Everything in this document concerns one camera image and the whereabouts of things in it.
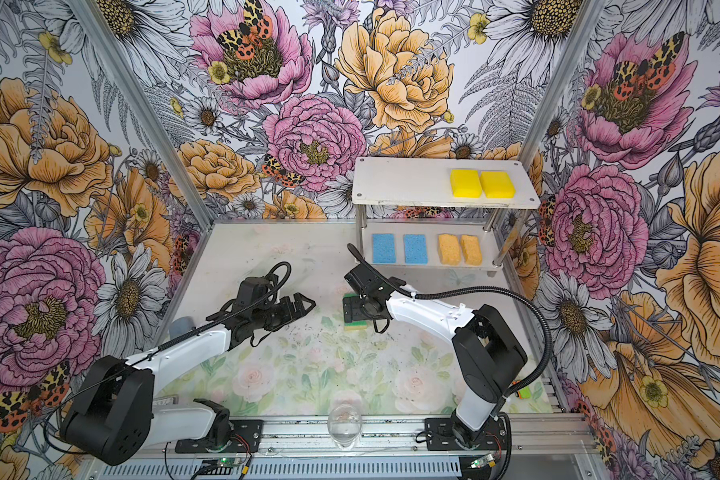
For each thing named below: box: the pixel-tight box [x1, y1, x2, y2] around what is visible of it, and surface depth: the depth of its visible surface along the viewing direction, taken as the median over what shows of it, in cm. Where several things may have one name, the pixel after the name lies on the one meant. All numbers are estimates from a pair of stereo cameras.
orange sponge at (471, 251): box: [460, 235, 483, 266], surface depth 104 cm
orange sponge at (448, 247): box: [437, 234, 461, 265], surface depth 104 cm
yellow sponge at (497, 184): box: [479, 171, 516, 199], surface depth 82 cm
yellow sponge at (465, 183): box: [450, 169, 482, 199], surface depth 82 cm
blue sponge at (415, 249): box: [403, 234, 429, 265], surface depth 106 cm
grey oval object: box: [168, 316, 194, 339], surface depth 94 cm
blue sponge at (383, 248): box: [372, 233, 396, 264], surface depth 107 cm
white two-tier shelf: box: [352, 157, 541, 271], surface depth 94 cm
